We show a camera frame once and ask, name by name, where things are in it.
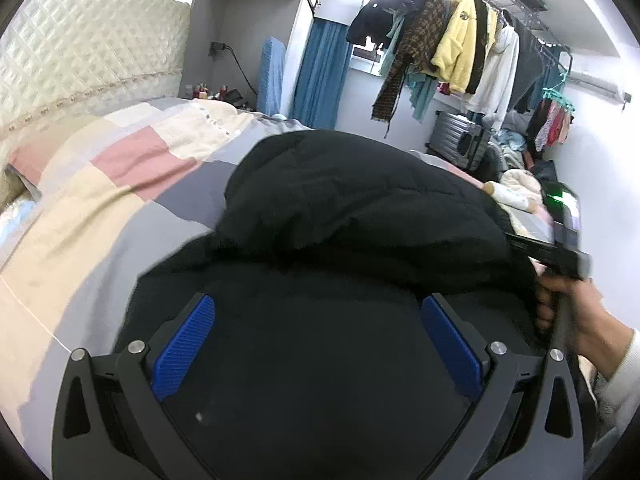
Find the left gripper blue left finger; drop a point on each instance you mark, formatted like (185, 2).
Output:
(175, 345)

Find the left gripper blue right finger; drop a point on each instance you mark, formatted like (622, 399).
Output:
(458, 344)

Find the black puffer jacket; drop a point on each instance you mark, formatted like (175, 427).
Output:
(318, 365)

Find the person's right hand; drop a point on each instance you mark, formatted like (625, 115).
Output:
(597, 336)

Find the grey ribbed suitcase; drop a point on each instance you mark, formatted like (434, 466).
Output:
(457, 140)

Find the teal sock hanger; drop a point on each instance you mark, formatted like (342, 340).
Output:
(554, 93)

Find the white air conditioner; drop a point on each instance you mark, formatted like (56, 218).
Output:
(605, 89)

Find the white hoodie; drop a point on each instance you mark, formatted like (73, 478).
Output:
(493, 93)

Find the patchwork bed quilt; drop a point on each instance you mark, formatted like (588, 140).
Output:
(70, 269)

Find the dark grey hanging coat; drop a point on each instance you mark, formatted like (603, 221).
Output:
(530, 64)

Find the yellow fleece hoodie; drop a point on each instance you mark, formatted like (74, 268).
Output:
(455, 54)

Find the nightstand bottles clutter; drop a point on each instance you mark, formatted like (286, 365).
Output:
(223, 94)

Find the plaid brown scarf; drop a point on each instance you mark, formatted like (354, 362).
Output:
(420, 33)

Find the blue curtain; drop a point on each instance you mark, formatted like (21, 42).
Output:
(322, 76)

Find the blue covered chair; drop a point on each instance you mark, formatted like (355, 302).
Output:
(270, 77)

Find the black hanging jacket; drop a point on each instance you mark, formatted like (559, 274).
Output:
(380, 15)

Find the cream quilted headboard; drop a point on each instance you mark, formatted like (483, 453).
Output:
(67, 64)

